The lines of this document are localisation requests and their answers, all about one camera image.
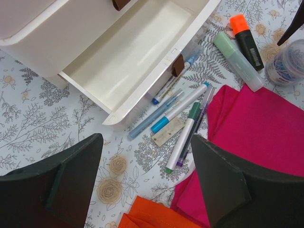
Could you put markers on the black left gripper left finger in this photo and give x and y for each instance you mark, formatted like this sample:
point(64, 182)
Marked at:
point(54, 192)

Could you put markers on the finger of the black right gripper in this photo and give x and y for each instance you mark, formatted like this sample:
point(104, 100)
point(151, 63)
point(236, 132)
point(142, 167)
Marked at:
point(297, 22)

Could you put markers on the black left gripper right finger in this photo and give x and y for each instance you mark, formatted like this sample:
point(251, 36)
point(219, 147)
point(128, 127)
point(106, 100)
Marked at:
point(240, 194)

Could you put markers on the clear jar of paper clips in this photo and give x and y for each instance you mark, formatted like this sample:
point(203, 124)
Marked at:
point(287, 67)

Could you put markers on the white bottom drawer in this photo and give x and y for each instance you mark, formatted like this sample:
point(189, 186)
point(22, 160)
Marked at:
point(126, 67)

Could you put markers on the orange black highlighter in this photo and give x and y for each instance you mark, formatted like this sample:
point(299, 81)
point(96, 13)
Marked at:
point(246, 41)

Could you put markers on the purple gel pen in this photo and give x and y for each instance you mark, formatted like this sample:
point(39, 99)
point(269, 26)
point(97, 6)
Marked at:
point(202, 110)

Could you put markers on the magenta cloth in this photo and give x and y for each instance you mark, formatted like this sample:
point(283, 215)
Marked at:
point(260, 127)

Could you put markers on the mint green highlighter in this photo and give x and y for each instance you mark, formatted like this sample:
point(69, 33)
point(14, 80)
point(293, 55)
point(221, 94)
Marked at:
point(240, 65)

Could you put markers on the orange cloth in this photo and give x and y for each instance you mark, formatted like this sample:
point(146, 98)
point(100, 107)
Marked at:
point(145, 213)

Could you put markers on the dirty white flat eraser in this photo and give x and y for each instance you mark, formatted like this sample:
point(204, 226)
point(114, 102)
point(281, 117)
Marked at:
point(168, 131)

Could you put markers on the white marker green cap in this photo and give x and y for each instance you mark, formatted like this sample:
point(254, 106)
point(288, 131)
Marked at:
point(182, 138)

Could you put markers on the light blue gel pen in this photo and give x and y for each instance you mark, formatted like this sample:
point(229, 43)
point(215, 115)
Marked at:
point(156, 114)

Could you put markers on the white marker cyan cap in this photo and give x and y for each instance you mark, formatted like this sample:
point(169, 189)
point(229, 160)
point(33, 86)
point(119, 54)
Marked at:
point(189, 99)

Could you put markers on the blue long nib marker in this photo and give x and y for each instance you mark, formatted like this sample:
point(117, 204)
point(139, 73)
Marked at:
point(173, 80)

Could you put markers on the white drawer cabinet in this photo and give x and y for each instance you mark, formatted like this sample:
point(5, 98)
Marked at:
point(66, 28)

